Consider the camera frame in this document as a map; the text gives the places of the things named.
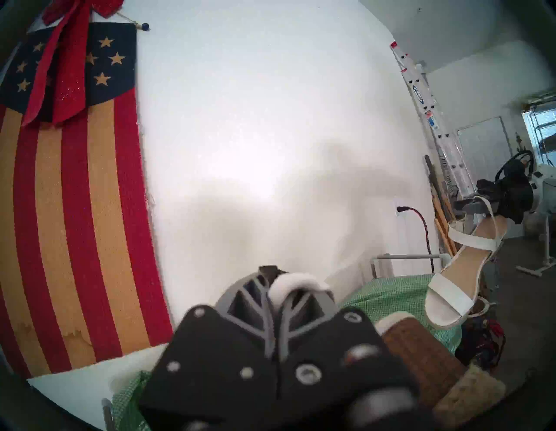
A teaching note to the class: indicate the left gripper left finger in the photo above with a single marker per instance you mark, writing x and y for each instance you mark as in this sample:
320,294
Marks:
208,369

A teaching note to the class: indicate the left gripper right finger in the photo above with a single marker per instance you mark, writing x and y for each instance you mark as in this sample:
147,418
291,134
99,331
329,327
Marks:
339,369

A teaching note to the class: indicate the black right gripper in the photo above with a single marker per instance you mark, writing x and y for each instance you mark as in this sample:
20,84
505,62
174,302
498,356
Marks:
514,195

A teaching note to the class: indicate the grey metal shoe rack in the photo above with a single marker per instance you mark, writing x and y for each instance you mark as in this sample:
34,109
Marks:
408,256

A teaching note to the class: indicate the wooden slats bundle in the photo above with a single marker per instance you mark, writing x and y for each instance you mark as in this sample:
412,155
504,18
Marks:
441,217

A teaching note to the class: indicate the white garage side door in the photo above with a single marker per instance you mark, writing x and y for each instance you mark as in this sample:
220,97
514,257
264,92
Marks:
482,147

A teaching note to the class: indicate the aluminium ladder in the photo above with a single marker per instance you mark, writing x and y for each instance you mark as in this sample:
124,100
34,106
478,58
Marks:
434,126

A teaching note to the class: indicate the white floor stand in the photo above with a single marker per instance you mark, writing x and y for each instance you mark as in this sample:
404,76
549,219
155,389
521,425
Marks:
536,268

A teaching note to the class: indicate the green gingham cloth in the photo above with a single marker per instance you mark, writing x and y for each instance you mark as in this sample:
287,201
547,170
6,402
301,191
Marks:
391,291

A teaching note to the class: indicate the bright window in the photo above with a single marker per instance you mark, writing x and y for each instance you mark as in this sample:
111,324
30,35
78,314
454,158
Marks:
543,130

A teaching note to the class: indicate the red tan striped flag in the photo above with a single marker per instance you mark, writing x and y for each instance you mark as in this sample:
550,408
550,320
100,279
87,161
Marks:
78,217

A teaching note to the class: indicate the red ribbon bow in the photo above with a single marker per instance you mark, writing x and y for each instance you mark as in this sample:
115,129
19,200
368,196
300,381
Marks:
65,87

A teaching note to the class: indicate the white wall outlet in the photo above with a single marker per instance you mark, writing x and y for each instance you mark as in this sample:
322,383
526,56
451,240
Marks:
396,202

